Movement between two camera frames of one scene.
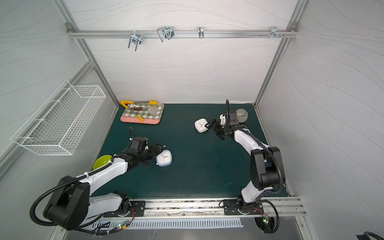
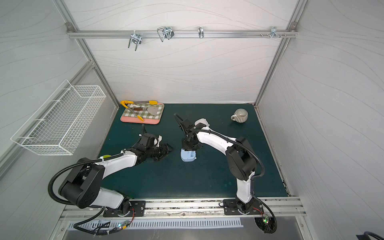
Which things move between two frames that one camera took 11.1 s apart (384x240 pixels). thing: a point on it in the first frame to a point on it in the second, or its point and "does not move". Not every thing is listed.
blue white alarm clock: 164,158 to 188,156
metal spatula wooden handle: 153,110 does not move
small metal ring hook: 201,32 does not move
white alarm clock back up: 199,125 does not move
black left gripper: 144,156 does not move
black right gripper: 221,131 to 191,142
